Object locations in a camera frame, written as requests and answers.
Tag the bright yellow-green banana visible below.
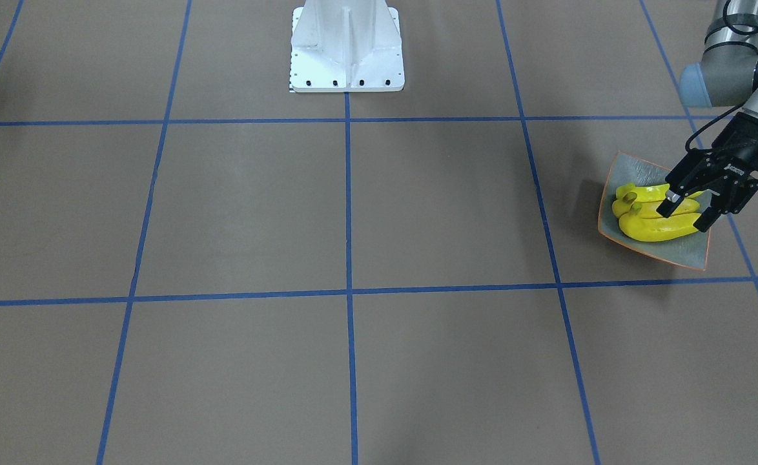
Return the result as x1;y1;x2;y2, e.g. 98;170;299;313
615;183;670;203

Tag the yellow banana with brown streak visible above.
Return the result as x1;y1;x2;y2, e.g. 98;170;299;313
618;204;700;242

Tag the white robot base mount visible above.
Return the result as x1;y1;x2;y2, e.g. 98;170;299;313
289;1;405;92

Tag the grey square plate orange rim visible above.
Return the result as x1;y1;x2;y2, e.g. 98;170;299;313
597;152;712;271

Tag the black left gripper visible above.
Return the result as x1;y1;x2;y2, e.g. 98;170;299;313
656;114;758;233

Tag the yellow banana with dark tip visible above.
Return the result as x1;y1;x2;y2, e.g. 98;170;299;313
611;198;701;220

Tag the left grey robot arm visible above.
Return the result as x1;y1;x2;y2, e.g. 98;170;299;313
657;1;758;232

